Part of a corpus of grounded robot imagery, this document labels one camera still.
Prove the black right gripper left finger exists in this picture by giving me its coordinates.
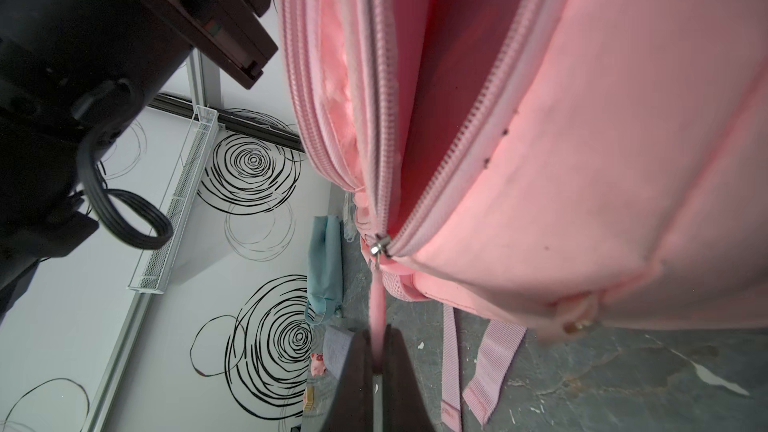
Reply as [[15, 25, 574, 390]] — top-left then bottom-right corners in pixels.
[[321, 329, 374, 432]]

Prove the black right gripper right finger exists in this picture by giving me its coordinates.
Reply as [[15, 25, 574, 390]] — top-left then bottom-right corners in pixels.
[[382, 325, 434, 432]]

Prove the purple pencil pouch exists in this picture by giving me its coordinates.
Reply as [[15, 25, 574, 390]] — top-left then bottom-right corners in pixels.
[[322, 326, 354, 379]]

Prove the teal cloth pouch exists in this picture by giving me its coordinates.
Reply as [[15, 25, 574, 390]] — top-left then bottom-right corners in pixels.
[[305, 216, 344, 326]]

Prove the pink student backpack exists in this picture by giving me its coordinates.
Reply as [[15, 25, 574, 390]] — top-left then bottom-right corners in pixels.
[[278, 0, 767, 431]]

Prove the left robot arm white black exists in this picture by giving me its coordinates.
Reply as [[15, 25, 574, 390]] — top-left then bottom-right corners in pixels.
[[1, 0, 277, 310]]

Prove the small pink eraser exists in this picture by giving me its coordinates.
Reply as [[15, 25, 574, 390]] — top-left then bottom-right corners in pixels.
[[310, 353, 327, 377]]

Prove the clear plastic pen case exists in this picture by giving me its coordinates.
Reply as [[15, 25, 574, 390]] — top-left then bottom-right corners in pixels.
[[342, 192, 358, 243]]

